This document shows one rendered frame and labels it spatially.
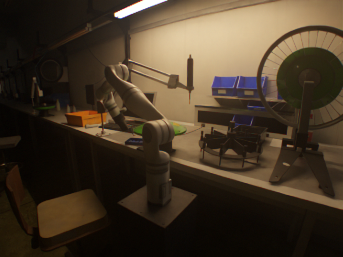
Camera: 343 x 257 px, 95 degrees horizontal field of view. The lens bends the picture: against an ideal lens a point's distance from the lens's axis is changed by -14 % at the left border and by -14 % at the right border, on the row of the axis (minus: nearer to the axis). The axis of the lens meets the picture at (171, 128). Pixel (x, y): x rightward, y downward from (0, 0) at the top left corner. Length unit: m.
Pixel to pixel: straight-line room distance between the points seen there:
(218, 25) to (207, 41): 0.18
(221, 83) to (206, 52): 0.35
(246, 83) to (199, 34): 0.69
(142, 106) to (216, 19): 1.39
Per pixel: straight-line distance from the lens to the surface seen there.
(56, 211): 1.25
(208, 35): 1.95
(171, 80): 1.15
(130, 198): 0.82
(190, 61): 1.12
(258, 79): 1.10
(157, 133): 0.62
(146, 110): 0.73
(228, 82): 1.77
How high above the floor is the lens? 1.30
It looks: 13 degrees down
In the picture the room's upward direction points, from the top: straight up
